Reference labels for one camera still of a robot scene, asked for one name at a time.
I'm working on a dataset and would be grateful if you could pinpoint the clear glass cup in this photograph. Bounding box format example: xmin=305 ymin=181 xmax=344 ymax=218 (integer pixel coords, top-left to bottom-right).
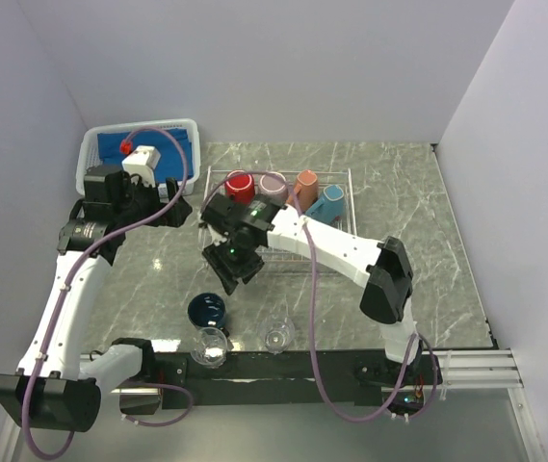
xmin=258 ymin=316 xmax=295 ymax=354
xmin=190 ymin=327 xmax=229 ymax=369

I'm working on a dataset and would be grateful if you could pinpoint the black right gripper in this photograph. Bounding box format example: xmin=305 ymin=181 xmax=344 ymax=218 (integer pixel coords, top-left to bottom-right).
xmin=202 ymin=233 xmax=265 ymax=297

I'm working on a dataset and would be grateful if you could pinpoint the red mug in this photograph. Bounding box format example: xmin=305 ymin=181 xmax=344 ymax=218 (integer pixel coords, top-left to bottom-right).
xmin=224 ymin=169 xmax=255 ymax=205

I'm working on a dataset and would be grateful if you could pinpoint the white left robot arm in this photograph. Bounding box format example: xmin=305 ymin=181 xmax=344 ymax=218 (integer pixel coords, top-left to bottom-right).
xmin=0 ymin=166 xmax=193 ymax=432

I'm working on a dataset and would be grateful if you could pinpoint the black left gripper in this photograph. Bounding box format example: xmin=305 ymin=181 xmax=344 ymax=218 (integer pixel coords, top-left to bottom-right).
xmin=114 ymin=171 xmax=191 ymax=229

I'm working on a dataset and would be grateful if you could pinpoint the purple mug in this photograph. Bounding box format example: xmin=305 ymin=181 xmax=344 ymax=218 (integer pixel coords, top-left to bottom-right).
xmin=258 ymin=171 xmax=288 ymax=202

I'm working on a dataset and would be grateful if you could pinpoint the dark blue mug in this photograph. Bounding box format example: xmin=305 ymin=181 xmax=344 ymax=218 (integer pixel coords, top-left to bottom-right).
xmin=187 ymin=293 xmax=229 ymax=337

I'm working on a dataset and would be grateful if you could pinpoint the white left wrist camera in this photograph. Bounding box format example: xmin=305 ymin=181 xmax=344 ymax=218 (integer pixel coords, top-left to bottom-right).
xmin=120 ymin=141 xmax=161 ymax=187

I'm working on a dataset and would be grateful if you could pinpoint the white wire dish rack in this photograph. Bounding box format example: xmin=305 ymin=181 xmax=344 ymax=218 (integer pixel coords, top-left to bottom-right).
xmin=203 ymin=167 xmax=357 ymax=273

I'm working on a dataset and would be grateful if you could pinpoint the aluminium frame rail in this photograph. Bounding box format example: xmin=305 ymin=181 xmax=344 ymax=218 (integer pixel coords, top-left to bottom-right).
xmin=431 ymin=348 xmax=525 ymax=391

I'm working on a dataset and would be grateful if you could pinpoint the light blue mug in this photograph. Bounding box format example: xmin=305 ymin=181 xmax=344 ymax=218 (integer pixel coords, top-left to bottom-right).
xmin=305 ymin=185 xmax=345 ymax=225

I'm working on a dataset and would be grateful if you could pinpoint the white plastic basket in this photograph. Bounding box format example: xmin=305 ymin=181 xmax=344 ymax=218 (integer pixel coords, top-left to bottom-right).
xmin=75 ymin=118 xmax=201 ymax=198

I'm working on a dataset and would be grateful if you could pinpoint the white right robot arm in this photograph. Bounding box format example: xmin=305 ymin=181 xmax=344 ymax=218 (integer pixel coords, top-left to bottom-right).
xmin=199 ymin=193 xmax=421 ymax=384

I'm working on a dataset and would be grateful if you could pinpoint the clear glass cup left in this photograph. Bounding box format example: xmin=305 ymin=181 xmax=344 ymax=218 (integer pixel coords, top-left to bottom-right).
xmin=190 ymin=327 xmax=229 ymax=369

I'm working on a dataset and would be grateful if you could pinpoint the black table edge rail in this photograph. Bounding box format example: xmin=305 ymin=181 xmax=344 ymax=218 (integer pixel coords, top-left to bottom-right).
xmin=98 ymin=349 xmax=444 ymax=410

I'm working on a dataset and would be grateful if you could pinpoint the clear glass cup right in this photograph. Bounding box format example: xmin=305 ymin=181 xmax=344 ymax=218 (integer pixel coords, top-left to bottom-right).
xmin=258 ymin=316 xmax=295 ymax=354

